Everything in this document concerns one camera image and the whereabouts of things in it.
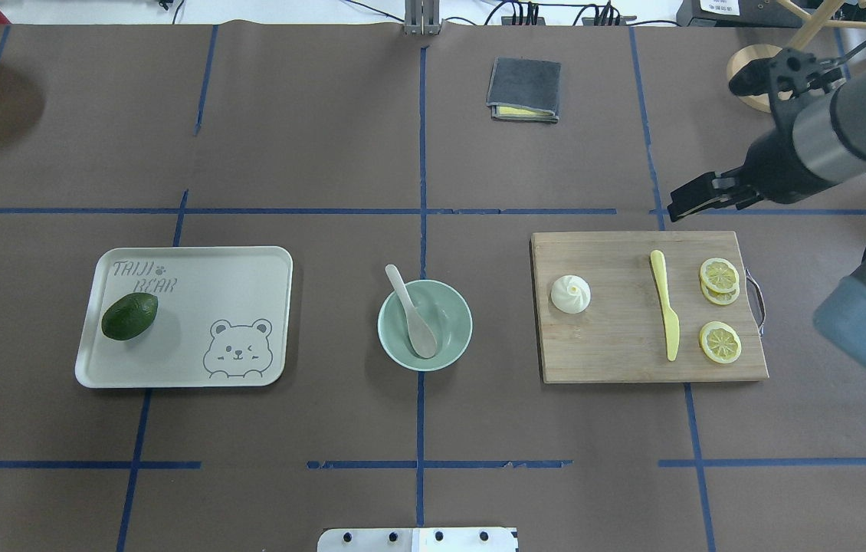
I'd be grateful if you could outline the yellow plastic knife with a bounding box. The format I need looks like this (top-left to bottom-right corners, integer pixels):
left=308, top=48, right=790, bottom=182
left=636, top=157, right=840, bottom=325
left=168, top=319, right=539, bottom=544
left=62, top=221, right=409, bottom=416
left=649, top=249, right=681, bottom=361

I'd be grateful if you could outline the bottom stacked lemon slice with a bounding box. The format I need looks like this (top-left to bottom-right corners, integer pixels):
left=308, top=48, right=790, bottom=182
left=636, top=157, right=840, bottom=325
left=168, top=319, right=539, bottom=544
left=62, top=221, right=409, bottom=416
left=700, top=283, right=740, bottom=305

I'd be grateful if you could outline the stacked lemon slice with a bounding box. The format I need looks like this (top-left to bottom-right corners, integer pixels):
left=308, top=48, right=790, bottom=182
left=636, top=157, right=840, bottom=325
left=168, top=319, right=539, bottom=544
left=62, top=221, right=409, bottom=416
left=700, top=283, right=740, bottom=305
left=699, top=258, right=740, bottom=294

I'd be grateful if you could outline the white steamed bun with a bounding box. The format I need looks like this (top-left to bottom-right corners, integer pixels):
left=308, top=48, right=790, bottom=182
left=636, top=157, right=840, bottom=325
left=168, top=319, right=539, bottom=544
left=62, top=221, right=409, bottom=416
left=549, top=274, right=592, bottom=314

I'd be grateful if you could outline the beige plastic spoon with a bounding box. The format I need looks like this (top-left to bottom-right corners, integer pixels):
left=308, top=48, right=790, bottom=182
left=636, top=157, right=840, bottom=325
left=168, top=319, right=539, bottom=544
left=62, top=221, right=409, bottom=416
left=384, top=264, right=438, bottom=359

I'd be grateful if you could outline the beige bear tray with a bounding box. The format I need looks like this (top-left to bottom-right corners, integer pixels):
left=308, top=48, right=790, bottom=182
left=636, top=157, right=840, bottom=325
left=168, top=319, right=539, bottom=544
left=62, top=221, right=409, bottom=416
left=74, top=247, right=294, bottom=388

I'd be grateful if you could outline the light green bowl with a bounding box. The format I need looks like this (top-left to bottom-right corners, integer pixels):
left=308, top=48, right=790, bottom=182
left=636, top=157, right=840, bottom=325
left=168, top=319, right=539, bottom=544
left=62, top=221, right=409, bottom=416
left=377, top=280, right=473, bottom=373

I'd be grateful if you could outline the top stacked lemon slice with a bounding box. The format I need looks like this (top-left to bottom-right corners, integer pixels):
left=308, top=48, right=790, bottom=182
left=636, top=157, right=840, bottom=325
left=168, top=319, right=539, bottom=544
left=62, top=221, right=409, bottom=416
left=699, top=258, right=740, bottom=294

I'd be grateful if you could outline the upper single lemon slice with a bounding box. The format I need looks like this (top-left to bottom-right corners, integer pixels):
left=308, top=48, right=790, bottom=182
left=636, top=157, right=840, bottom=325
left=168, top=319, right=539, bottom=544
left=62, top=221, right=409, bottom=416
left=699, top=320, right=743, bottom=364

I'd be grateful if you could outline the green avocado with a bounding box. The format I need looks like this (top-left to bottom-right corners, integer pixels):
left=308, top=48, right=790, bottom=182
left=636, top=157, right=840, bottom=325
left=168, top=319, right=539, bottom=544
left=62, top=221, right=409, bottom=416
left=100, top=292, right=159, bottom=341

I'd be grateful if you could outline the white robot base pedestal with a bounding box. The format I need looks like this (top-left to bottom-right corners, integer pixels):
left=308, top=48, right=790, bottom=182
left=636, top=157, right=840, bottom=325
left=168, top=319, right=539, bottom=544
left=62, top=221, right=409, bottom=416
left=317, top=527, right=520, bottom=551

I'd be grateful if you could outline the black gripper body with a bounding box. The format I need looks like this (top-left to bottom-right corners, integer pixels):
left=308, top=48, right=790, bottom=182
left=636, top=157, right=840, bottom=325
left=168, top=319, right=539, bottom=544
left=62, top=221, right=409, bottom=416
left=724, top=130, right=825, bottom=209

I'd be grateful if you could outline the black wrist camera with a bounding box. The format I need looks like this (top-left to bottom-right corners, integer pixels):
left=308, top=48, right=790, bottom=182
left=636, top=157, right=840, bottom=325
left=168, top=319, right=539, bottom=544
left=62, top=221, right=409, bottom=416
left=766, top=50, right=845, bottom=130

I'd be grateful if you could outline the wooden mug tree stand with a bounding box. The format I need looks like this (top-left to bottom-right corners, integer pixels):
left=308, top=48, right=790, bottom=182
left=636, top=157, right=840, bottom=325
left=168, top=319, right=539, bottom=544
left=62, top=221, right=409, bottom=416
left=727, top=1, right=866, bottom=113

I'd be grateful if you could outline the bamboo cutting board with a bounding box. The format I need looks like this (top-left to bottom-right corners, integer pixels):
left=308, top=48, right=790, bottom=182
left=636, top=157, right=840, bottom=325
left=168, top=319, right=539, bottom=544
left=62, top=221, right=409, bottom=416
left=531, top=231, right=769, bottom=383

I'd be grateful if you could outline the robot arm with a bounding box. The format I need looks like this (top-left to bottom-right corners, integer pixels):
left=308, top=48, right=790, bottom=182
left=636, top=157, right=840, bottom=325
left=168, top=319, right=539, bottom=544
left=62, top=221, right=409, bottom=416
left=668, top=47, right=866, bottom=369

